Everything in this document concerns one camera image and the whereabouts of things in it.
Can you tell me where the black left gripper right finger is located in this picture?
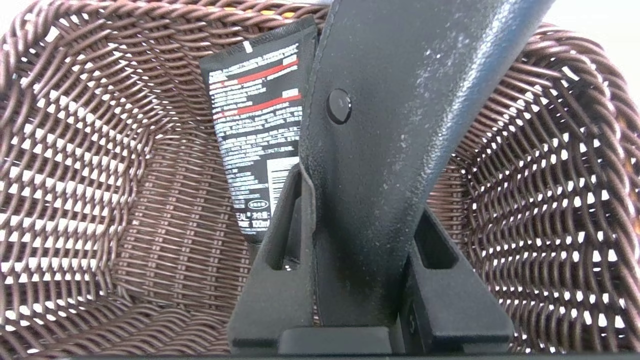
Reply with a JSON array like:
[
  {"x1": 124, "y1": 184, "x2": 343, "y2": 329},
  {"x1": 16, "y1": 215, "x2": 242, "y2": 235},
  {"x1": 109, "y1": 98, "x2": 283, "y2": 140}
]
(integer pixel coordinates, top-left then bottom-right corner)
[{"x1": 397, "y1": 206, "x2": 516, "y2": 356}]

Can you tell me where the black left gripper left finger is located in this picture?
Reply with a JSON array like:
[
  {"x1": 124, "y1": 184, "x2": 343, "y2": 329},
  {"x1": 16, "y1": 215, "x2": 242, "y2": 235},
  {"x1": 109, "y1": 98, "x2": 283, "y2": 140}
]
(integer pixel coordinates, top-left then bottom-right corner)
[{"x1": 227, "y1": 162, "x2": 318, "y2": 356}]

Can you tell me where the black face cream tube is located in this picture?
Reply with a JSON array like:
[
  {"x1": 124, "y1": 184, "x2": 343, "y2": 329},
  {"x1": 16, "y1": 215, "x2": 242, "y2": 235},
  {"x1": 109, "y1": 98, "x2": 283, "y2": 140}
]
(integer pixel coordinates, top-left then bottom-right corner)
[{"x1": 199, "y1": 15, "x2": 319, "y2": 246}]

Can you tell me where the black leather glasses case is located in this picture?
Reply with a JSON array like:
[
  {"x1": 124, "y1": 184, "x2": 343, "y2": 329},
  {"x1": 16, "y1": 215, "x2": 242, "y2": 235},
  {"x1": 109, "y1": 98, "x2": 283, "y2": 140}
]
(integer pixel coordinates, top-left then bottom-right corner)
[{"x1": 298, "y1": 0, "x2": 556, "y2": 328}]

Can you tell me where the dark brown wicker basket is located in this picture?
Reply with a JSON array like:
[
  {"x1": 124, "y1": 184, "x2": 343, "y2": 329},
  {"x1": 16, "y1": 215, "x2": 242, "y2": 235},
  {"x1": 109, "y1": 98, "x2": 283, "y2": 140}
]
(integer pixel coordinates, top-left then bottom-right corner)
[{"x1": 0, "y1": 0, "x2": 640, "y2": 357}]

